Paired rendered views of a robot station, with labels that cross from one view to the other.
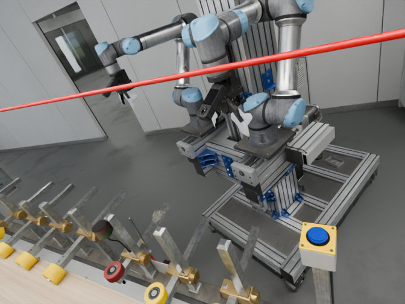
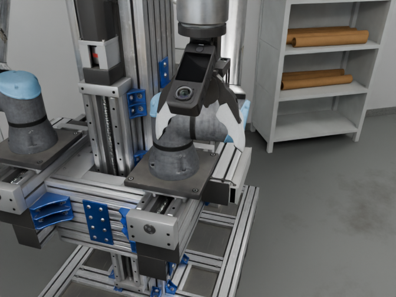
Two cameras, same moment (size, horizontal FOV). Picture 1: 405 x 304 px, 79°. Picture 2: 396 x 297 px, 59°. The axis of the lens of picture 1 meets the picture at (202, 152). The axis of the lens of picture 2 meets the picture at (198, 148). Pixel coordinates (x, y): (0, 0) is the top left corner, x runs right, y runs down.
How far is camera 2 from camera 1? 43 cm
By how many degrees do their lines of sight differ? 37
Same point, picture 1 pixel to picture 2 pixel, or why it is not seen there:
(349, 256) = not seen: outside the picture
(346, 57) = not seen: hidden behind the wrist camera
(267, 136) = (189, 161)
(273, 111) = (211, 117)
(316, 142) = (240, 169)
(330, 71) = not seen: hidden behind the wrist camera
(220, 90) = (213, 56)
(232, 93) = (223, 66)
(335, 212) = (235, 270)
